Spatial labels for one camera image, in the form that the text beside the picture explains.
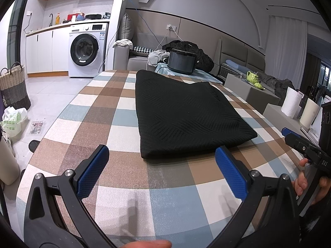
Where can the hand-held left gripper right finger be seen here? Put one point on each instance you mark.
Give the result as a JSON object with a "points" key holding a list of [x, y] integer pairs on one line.
{"points": [[231, 173]]}

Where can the yellow bottle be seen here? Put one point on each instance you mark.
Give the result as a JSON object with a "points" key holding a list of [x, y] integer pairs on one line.
{"points": [[57, 19]]}

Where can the black jacket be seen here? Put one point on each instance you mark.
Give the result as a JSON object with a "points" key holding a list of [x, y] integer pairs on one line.
{"points": [[204, 59]]}

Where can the white base cabinet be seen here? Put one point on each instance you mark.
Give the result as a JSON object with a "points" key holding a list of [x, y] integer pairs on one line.
{"points": [[46, 51]]}

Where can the black knit sweater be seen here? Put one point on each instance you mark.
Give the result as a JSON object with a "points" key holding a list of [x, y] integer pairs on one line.
{"points": [[186, 113]]}

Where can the dark grey garment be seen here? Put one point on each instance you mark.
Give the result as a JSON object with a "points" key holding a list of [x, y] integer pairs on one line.
{"points": [[279, 84]]}

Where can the blue pillow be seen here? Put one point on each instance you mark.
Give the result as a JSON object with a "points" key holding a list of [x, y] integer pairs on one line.
{"points": [[236, 66]]}

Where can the light blue cloth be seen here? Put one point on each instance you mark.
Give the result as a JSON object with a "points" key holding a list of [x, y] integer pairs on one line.
{"points": [[206, 77]]}

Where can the white green plastic bag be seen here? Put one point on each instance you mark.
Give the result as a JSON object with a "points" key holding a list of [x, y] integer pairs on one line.
{"points": [[13, 121]]}

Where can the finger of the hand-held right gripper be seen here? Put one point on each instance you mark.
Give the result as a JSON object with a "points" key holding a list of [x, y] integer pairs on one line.
{"points": [[297, 142]]}

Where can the checked tablecloth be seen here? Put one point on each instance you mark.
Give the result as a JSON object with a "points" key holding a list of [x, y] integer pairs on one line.
{"points": [[103, 113]]}

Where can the white washing machine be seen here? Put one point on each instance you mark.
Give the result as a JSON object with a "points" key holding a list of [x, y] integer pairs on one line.
{"points": [[86, 49]]}

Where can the person's right hand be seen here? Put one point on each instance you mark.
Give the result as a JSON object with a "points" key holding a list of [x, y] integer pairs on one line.
{"points": [[299, 180]]}

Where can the black rice cooker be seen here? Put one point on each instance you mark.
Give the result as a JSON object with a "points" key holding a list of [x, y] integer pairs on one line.
{"points": [[181, 62]]}

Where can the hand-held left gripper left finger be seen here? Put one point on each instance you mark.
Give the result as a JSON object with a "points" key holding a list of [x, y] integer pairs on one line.
{"points": [[93, 171]]}

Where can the black slipper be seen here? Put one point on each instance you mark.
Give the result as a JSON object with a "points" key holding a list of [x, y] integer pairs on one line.
{"points": [[34, 146]]}

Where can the wall socket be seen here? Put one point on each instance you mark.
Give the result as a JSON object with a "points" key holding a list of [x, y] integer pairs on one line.
{"points": [[171, 27]]}

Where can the grey sofa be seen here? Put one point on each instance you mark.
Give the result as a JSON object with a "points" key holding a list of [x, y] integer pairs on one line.
{"points": [[121, 59]]}

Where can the tall grey cushion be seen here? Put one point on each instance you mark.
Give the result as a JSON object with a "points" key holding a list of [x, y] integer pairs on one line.
{"points": [[126, 28]]}

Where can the beige bin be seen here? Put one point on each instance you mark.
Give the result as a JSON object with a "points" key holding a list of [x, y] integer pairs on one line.
{"points": [[7, 162]]}

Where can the white cloth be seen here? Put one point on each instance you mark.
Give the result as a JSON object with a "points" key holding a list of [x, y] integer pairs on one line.
{"points": [[122, 43]]}

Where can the houndstooth cushion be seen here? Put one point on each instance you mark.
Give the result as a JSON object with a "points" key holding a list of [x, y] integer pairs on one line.
{"points": [[142, 51]]}

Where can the woven laundry basket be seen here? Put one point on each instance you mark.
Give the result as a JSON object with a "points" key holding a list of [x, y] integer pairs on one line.
{"points": [[14, 90]]}

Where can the person's left hand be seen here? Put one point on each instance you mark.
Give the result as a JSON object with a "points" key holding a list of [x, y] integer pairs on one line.
{"points": [[150, 244]]}

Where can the grey box table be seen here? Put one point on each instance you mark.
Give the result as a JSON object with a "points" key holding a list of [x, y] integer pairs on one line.
{"points": [[248, 94]]}

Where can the printed leaflet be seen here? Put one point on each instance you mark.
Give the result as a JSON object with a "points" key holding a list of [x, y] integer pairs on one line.
{"points": [[36, 128]]}

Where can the white paper towel roll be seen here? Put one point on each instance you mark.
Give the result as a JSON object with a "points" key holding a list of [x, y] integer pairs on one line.
{"points": [[291, 102]]}

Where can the grey white garment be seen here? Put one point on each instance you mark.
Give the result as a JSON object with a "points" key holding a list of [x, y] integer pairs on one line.
{"points": [[157, 56]]}

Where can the white curtain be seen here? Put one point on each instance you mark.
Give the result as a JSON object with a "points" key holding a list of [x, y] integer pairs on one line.
{"points": [[287, 51]]}

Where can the green teapot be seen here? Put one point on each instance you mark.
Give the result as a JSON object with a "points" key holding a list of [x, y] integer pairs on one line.
{"points": [[254, 78]]}

